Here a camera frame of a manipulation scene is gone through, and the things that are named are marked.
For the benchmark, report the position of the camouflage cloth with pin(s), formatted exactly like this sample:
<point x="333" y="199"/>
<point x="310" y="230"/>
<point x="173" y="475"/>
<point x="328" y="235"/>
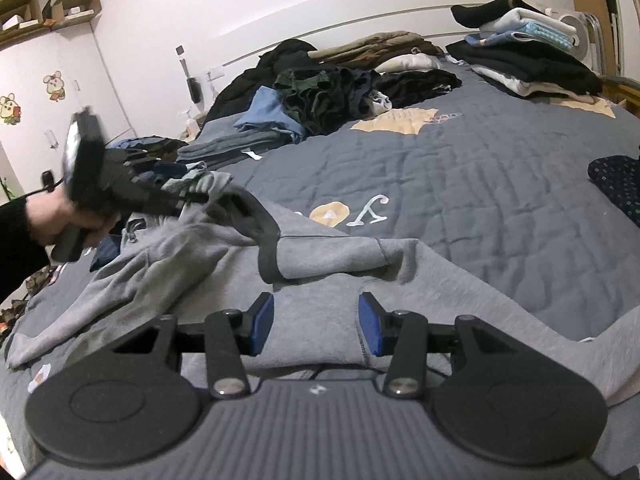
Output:
<point x="30" y="290"/>

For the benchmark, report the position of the cartoon animal sticker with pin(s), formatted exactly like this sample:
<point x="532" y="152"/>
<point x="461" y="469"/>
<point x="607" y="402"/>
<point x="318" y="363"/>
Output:
<point x="9" y="109"/>
<point x="55" y="85"/>

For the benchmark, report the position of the person's left hand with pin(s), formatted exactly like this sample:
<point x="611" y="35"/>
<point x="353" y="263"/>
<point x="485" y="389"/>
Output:
<point x="50" y="217"/>

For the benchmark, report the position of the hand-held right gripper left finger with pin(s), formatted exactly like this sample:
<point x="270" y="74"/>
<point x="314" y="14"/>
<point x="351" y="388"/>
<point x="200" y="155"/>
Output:
<point x="263" y="322"/>

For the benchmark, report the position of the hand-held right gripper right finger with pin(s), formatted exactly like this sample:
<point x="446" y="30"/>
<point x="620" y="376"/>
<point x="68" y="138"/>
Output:
<point x="370" y="322"/>

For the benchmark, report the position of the navy garments pile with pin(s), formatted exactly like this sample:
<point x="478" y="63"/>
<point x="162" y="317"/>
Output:
<point x="150" y="152"/>

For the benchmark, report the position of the crumpled black garment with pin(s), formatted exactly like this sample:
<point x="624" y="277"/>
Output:
<point x="425" y="85"/>

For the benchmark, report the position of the folded black clothes stack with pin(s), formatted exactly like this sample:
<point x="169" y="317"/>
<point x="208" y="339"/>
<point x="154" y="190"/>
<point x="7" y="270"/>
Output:
<point x="530" y="67"/>

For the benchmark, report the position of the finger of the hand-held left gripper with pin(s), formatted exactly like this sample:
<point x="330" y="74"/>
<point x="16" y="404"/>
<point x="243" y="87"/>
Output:
<point x="182" y="195"/>

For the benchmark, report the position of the light blue white towels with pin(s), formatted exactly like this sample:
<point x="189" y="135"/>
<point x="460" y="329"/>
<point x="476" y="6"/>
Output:
<point x="530" y="27"/>

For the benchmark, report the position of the pile of dark clothes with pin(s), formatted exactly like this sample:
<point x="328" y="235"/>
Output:
<point x="360" y="15"/>

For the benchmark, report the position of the black hair brush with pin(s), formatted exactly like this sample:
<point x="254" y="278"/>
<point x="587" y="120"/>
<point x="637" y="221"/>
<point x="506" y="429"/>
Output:
<point x="192" y="85"/>

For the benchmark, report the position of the white fan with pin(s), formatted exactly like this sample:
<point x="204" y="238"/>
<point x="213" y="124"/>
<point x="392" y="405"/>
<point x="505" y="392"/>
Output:
<point x="570" y="27"/>

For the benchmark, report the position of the folded white clothes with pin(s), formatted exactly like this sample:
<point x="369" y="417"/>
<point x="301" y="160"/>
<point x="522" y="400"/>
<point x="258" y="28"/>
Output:
<point x="530" y="89"/>

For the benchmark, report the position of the grey hoodie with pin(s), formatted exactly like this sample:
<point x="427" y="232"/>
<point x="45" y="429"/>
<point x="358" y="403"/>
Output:
<point x="210" y="260"/>

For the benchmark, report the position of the white garment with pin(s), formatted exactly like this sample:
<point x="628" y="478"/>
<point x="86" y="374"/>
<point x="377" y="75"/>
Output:
<point x="407" y="61"/>

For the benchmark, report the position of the khaki brown garment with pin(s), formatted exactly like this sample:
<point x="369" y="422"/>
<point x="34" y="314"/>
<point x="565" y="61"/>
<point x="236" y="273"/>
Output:
<point x="375" y="45"/>

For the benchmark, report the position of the white wardrobe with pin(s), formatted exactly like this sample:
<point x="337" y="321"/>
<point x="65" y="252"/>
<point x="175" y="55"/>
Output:
<point x="60" y="90"/>

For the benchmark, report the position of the dark green garment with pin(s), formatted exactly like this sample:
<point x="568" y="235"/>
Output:
<point x="325" y="95"/>

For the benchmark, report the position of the folded grey clothes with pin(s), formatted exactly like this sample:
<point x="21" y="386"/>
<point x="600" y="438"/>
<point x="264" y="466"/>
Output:
<point x="225" y="147"/>

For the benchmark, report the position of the person's left forearm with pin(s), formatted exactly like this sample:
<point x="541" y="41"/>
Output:
<point x="17" y="240"/>

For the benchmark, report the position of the navy patterned cloth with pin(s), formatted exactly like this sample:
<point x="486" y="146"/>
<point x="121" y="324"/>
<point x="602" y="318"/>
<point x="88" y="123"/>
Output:
<point x="617" y="185"/>

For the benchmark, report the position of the blue garment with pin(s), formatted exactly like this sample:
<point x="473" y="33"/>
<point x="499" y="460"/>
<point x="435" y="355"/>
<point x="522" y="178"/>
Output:
<point x="267" y="110"/>

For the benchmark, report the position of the black folded top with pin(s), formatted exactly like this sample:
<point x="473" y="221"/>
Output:
<point x="492" y="10"/>

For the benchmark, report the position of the black jacket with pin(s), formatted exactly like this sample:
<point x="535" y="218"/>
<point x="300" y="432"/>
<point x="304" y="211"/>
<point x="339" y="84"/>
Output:
<point x="287" y="55"/>

